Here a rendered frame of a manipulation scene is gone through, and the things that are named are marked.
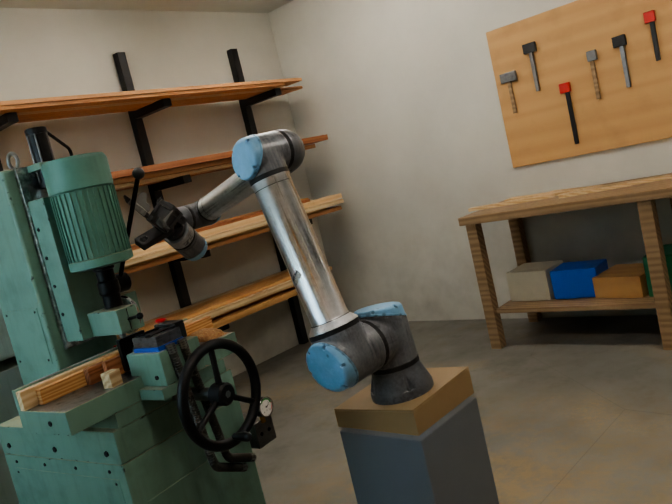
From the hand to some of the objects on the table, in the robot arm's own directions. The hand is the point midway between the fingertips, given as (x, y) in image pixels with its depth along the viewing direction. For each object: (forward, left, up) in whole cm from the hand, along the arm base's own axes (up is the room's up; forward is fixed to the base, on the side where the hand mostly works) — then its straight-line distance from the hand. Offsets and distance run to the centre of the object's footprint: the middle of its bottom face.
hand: (139, 208), depth 197 cm
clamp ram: (+16, 0, -42) cm, 45 cm away
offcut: (+30, +3, -43) cm, 52 cm away
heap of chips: (-9, 0, -43) cm, 44 cm away
